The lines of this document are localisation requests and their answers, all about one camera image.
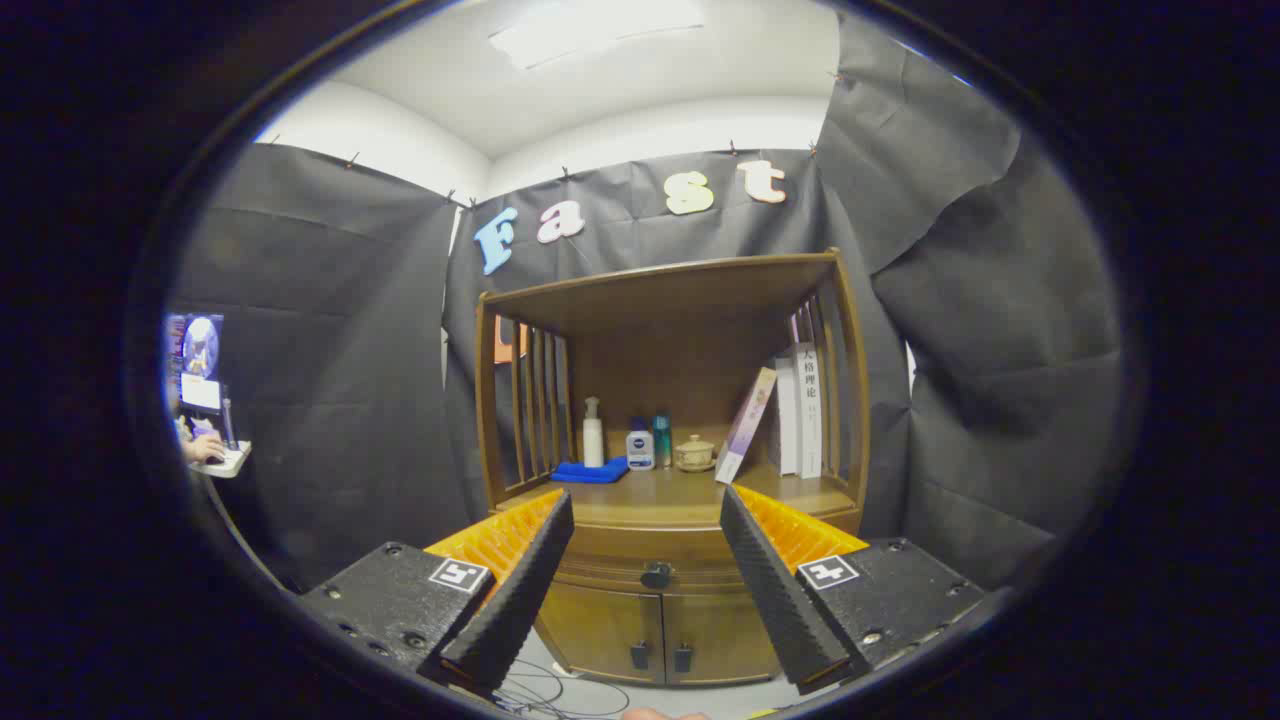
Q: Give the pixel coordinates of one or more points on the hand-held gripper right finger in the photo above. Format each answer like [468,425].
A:
[775,590]

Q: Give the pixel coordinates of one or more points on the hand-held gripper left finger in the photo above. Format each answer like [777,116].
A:
[515,595]

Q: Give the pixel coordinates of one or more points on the wooden drawer with black knob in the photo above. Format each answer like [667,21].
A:
[620,562]

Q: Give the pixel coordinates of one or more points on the wooden cabinet door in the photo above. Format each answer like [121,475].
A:
[720,635]
[600,630]

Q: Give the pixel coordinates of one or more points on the wooden countertop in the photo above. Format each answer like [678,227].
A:
[680,495]

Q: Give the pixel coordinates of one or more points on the wooden cabinet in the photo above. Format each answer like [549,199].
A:
[700,300]

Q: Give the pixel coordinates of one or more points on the blue folded cloth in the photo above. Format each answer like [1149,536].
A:
[590,471]

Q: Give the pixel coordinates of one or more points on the beige lidded ceramic cup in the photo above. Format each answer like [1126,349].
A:
[694,455]

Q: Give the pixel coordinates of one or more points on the white pump bottle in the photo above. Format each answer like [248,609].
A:
[593,445]

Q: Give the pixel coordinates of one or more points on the plain white book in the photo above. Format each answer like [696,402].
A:
[786,420]

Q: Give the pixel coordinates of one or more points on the purple and white book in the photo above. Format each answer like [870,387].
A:
[748,420]

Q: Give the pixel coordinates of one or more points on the white book with printed spine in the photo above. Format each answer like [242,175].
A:
[810,410]

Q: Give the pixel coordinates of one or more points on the teal slim bottle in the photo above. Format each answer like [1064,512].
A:
[662,440]

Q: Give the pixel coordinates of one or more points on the white lotion bottle blue cap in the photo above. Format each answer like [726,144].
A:
[640,450]

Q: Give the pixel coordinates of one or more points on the black backdrop cloth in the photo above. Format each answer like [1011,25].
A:
[330,350]

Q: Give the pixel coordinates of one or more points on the computer monitor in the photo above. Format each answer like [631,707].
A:
[200,345]

